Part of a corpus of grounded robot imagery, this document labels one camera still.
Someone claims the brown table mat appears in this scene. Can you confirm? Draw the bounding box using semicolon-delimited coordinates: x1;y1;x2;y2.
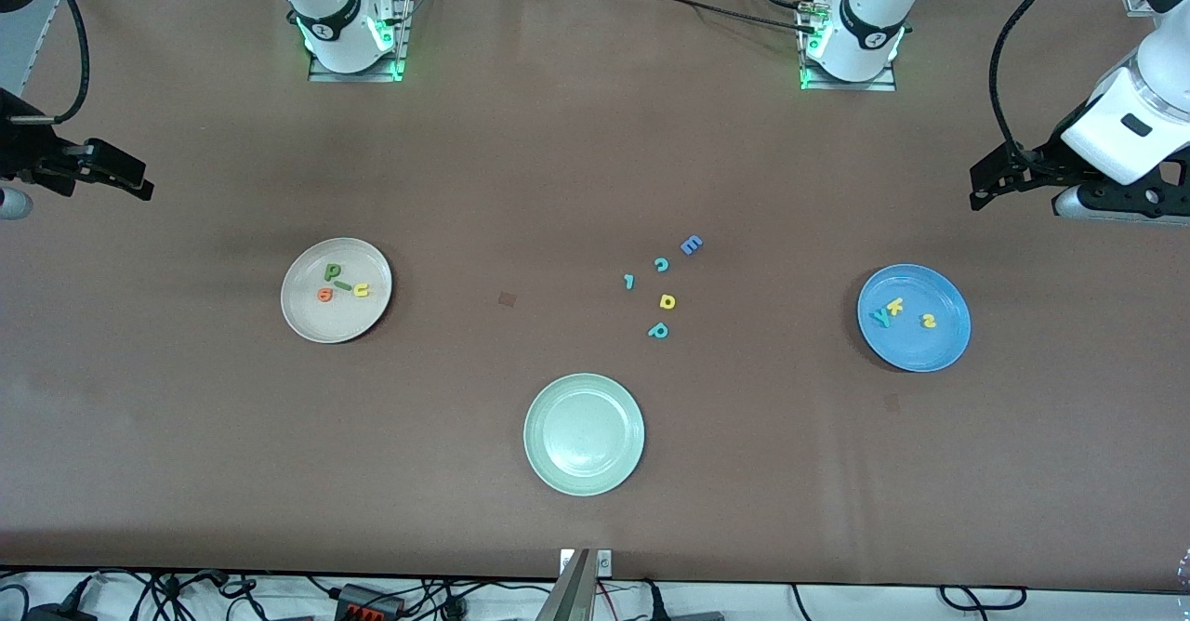
0;0;1190;594

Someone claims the blue plate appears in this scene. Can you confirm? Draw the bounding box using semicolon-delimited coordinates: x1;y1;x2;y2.
857;264;972;374

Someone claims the pale green plate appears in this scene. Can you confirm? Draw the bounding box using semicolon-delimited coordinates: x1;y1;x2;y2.
523;373;645;497

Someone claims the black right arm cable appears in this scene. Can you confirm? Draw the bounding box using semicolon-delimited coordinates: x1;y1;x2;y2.
37;0;91;125

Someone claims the black red power strip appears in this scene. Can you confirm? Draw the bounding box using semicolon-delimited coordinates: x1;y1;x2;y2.
333;584;406;621

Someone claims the grey metal post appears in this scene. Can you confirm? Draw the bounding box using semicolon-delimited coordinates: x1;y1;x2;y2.
537;549;596;621

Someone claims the long black cable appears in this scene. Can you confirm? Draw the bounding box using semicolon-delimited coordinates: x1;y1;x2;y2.
609;0;824;36

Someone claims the looped black cable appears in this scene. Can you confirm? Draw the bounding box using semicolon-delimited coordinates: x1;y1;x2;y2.
937;586;1028;613

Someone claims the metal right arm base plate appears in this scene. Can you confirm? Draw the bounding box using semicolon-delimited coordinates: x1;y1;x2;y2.
307;0;410;84

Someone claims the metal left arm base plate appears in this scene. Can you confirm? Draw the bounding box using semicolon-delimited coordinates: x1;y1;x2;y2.
798;0;899;93

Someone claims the beige brown plate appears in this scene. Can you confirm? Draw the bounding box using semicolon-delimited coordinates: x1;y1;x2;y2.
281;237;393;345

